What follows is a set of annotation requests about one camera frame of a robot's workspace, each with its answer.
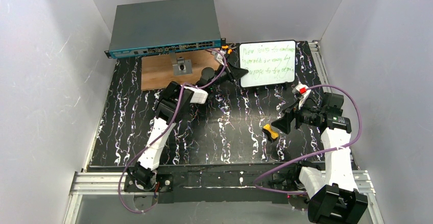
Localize yellow whiteboard eraser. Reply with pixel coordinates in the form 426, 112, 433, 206
262, 124, 279, 141

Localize white dry-erase board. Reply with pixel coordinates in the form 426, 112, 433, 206
239, 40, 296, 88

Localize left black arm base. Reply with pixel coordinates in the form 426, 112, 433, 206
123, 172, 174, 192

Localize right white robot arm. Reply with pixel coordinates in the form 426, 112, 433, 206
271, 92, 368, 223

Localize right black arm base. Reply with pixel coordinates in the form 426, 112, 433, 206
269, 161, 325, 213

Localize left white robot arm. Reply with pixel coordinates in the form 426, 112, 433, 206
126, 49, 249, 191

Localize black marble pattern mat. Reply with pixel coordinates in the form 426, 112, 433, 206
89, 41, 334, 168

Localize brown wooden board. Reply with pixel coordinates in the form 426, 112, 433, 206
141, 50, 220, 91

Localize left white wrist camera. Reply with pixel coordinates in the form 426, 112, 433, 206
211, 51, 226, 65

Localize orange handled pliers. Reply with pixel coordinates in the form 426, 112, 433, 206
221, 44, 237, 55

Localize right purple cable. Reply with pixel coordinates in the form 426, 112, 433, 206
253, 84, 363, 196

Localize purple cable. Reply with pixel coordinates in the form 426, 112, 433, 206
117, 48, 228, 214
253, 84, 363, 196

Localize grey metal bracket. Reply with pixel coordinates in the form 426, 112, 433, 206
169, 53, 193, 76

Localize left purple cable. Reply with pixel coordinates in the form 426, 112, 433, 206
117, 48, 228, 214

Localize grey network switch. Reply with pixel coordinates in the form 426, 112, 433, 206
105, 0, 225, 59

